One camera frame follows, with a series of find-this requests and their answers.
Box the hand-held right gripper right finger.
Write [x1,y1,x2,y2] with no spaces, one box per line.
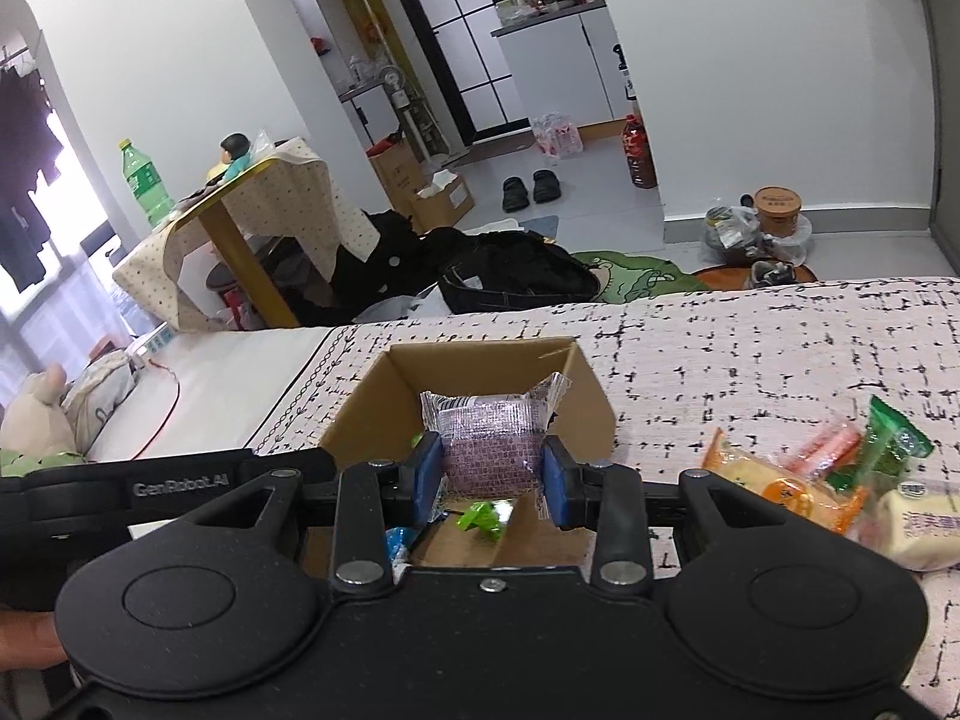
[541,435,818,590]

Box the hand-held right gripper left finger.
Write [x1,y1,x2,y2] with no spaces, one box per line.
[171,431,445,592]

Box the light green candy packet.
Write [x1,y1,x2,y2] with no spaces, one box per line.
[457,499,507,541]

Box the purple snack packet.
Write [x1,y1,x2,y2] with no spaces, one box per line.
[418,371,569,500]

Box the orange bread packet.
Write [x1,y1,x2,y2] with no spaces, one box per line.
[701,427,863,533]

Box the red sausage packet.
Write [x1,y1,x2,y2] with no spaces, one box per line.
[784,420,860,477]

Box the dark green snack packet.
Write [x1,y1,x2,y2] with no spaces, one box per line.
[825,395,935,496]

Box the white long roll packet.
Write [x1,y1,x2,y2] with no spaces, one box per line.
[855,476,960,571]

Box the person's left hand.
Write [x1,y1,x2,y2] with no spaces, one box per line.
[0,610,68,672]

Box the beige plush toy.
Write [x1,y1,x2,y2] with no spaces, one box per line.
[0,364,76,477]

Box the white cloth bag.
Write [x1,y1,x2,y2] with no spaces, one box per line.
[64,349,140,458]

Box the white power strip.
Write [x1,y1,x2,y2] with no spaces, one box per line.
[124,322,177,361]

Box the white bed sheet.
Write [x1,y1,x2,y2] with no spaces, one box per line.
[82,326,353,462]

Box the black bag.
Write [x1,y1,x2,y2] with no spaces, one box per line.
[437,229,601,314]

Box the green rug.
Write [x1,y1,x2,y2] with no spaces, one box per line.
[574,249,710,305]

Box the red stool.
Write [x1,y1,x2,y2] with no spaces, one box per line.
[206,262,252,331]

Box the cardboard box with tissue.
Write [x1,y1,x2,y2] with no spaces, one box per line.
[409,169,476,232]

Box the yellow wooden table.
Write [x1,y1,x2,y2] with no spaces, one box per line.
[174,157,301,329]

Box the plastic trash bag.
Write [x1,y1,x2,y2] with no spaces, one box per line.
[701,204,815,267]

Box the tall cardboard box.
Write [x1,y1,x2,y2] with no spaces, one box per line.
[366,136,421,218]

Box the small table with dotted cloth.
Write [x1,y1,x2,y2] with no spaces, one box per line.
[112,136,380,331]

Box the green soda bottle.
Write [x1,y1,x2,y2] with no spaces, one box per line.
[118,137,175,230]

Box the red oil bottle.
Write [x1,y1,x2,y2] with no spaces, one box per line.
[621,114,659,190]

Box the pack of water bottles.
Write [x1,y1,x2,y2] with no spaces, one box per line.
[531,111,584,160]

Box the brown paper bucket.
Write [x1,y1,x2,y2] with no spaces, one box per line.
[752,186,803,237]

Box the cartoon figurine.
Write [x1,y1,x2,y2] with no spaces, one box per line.
[217,133,252,181]

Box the white standing fan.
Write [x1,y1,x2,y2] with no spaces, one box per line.
[377,64,428,166]

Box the spray bottle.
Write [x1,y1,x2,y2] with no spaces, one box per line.
[611,45,638,117]

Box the white kitchen cabinet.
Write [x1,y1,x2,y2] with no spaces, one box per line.
[491,4,638,128]

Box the black framed glass door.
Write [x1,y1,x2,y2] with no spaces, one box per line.
[371,0,526,147]

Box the red cable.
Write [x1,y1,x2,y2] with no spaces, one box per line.
[135,360,182,460]

